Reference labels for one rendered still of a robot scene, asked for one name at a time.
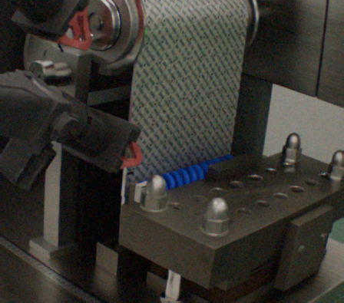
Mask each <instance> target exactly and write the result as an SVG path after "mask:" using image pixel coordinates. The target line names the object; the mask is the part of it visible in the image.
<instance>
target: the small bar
mask: <svg viewBox="0 0 344 303"><path fill-rule="evenodd" d="M257 160H258V158H256V157H254V156H251V155H249V154H246V153H245V154H243V155H240V156H235V158H233V159H230V160H225V161H223V162H220V163H215V164H213V165H210V166H207V173H206V177H207V178H209V179H212V180H214V181H217V182H220V181H223V180H225V179H229V178H232V177H235V176H239V175H241V174H244V173H248V172H250V171H252V170H254V169H256V165H257Z"/></svg>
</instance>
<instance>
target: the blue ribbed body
mask: <svg viewBox="0 0 344 303"><path fill-rule="evenodd" d="M230 159H233V156H232V155H231V154H226V155H225V156H220V157H218V158H217V159H212V160H207V161H204V162H203V163H198V164H194V165H191V166H186V167H184V168H183V169H177V170H176V171H174V170H172V171H170V172H169V173H163V174H162V175H161V176H162V177H163V178H164V181H165V183H166V190H169V189H173V188H176V187H178V186H183V185H186V184H188V183H190V182H193V181H195V180H198V179H203V178H205V177H206V173H207V166H210V165H213V164H215V163H220V162H223V161H225V160H230Z"/></svg>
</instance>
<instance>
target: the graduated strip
mask: <svg viewBox="0 0 344 303"><path fill-rule="evenodd" d="M0 243H1V244H3V245H4V246H6V247H7V248H8V249H10V250H11V251H13V252H14V253H15V254H16V255H18V256H20V257H21V258H23V259H24V260H25V261H26V262H28V263H29V264H31V265H33V266H34V267H36V269H38V270H39V271H41V272H43V273H44V274H46V275H47V276H48V277H50V278H51V279H53V280H54V281H56V282H57V283H58V284H60V285H62V286H63V287H65V288H66V289H68V290H70V291H72V292H73V293H75V294H76V295H77V296H79V297H80V298H82V299H84V300H85V301H87V302H88V303H107V302H106V301H104V300H102V299H101V298H99V297H98V296H96V295H94V294H92V293H91V292H89V291H88V290H86V289H85V288H82V287H81V286H80V285H78V284H77V283H75V282H73V281H72V280H71V279H69V278H68V277H66V276H65V275H63V274H61V273H59V272H57V271H55V270H54V269H53V268H52V267H50V266H49V265H47V264H45V263H44V262H42V261H41V260H39V259H37V257H35V256H33V255H32V254H31V253H29V252H27V251H26V250H25V249H23V248H22V247H20V246H19V245H17V244H16V243H15V242H13V241H12V240H10V239H8V237H6V236H4V235H2V234H1V233H0Z"/></svg>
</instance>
